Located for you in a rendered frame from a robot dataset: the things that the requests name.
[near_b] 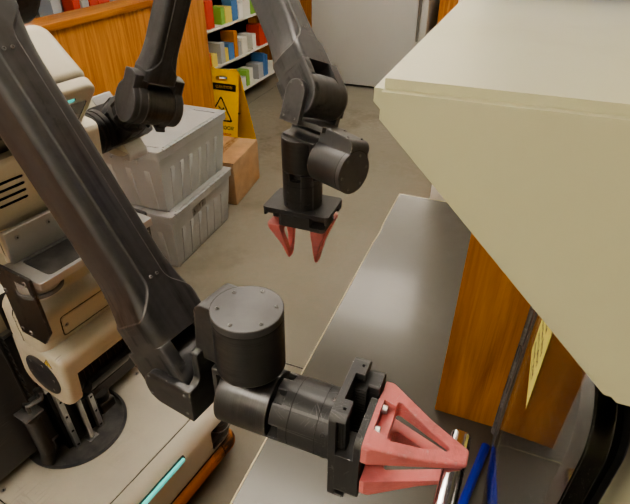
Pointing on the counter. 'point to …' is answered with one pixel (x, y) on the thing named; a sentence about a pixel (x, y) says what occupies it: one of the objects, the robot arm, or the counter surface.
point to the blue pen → (474, 474)
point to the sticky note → (538, 355)
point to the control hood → (546, 162)
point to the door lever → (450, 480)
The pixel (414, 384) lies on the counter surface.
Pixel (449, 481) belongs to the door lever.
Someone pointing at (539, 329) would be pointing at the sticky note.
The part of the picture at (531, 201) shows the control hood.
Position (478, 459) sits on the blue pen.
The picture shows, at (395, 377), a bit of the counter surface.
